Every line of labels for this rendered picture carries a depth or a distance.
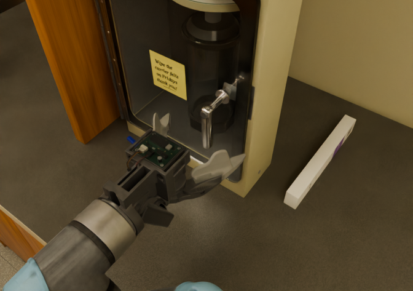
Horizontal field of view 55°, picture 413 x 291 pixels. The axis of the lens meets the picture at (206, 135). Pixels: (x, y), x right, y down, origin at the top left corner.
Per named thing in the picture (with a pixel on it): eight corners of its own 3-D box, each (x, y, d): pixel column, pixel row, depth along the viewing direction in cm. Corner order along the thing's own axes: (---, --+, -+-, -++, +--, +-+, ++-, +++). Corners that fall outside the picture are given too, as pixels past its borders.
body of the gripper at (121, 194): (195, 147, 54) (133, 211, 47) (196, 184, 60) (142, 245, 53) (152, 123, 57) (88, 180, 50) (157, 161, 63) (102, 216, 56)
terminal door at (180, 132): (126, 117, 89) (86, -71, 60) (241, 183, 77) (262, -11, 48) (124, 119, 89) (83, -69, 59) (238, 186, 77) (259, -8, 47)
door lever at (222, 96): (228, 134, 69) (216, 127, 70) (230, 93, 62) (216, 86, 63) (209, 154, 66) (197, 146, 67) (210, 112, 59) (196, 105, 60)
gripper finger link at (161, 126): (168, 93, 63) (165, 136, 57) (171, 119, 68) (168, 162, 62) (149, 93, 63) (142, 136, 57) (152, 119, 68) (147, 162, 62)
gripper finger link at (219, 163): (255, 149, 56) (192, 165, 54) (251, 174, 60) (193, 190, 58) (246, 133, 58) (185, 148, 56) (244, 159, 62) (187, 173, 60)
